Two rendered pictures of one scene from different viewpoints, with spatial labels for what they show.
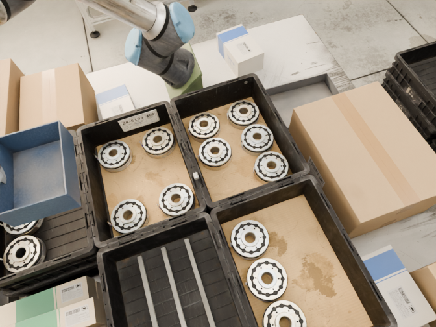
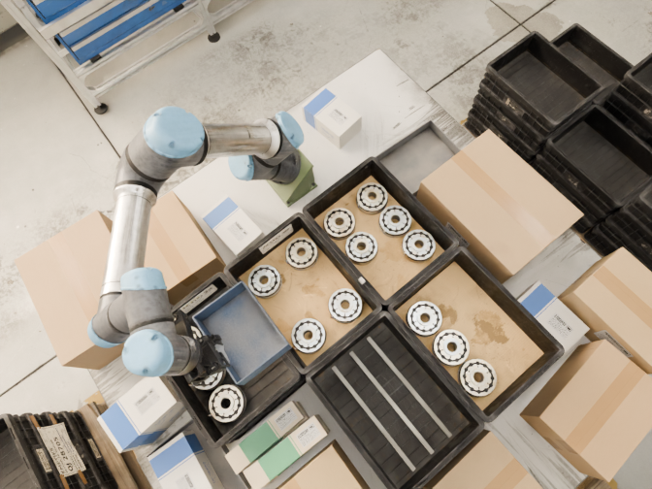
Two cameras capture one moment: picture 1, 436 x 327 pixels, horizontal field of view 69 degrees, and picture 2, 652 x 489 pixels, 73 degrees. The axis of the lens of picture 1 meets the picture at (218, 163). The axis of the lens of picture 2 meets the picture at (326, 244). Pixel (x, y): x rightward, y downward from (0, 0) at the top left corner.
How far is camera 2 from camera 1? 0.54 m
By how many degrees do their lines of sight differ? 11
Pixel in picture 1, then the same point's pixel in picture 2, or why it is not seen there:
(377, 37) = (450, 19)
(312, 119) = (441, 188)
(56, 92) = (168, 232)
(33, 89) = not seen: hidden behind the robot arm
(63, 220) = not seen: hidden behind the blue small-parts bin
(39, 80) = not seen: hidden behind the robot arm
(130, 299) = (341, 405)
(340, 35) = (407, 28)
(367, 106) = (487, 159)
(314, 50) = (407, 91)
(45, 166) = (240, 323)
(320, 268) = (489, 322)
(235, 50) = (330, 121)
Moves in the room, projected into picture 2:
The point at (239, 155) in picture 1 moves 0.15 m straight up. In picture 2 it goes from (383, 241) to (386, 224)
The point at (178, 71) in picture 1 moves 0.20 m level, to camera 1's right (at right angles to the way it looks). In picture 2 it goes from (288, 170) to (341, 146)
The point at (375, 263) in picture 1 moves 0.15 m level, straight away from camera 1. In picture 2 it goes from (531, 300) to (561, 267)
